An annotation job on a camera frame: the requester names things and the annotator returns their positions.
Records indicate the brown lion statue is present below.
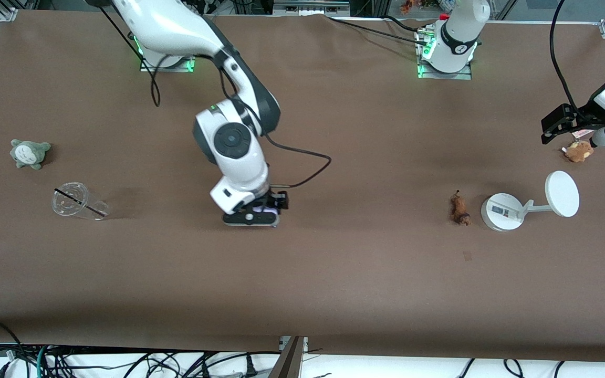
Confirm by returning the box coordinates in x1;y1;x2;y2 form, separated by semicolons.
450;190;472;227

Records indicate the brown plush toy with tag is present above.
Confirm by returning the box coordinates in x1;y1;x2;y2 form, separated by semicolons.
562;129;595;163

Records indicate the white round desk lamp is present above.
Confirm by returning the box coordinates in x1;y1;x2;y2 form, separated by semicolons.
480;170;580;233

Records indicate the black drinking straw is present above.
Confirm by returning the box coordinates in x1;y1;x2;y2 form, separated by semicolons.
54;187;105;217

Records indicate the clear plastic cup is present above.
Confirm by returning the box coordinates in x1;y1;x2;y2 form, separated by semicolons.
51;182;110;222

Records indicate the green plush toy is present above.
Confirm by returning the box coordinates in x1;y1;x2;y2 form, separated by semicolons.
9;139;52;170

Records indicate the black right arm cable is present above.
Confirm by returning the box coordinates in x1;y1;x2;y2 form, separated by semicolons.
100;5;332;188

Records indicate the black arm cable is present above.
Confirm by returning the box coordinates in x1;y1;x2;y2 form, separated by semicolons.
100;5;332;188
548;0;586;114

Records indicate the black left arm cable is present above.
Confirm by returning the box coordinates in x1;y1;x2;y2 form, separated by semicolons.
548;0;586;114

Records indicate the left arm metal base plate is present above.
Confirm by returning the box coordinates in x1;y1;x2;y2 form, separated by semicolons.
416;27;473;81

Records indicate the metal table support post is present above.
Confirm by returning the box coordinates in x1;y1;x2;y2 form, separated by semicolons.
268;335;309;378

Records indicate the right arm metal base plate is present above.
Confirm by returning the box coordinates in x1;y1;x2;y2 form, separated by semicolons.
133;34;196;73

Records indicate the black cable across table edge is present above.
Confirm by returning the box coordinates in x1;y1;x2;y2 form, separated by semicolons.
326;14;430;44

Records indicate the green floor cable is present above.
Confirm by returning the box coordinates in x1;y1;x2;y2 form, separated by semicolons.
36;344;50;378

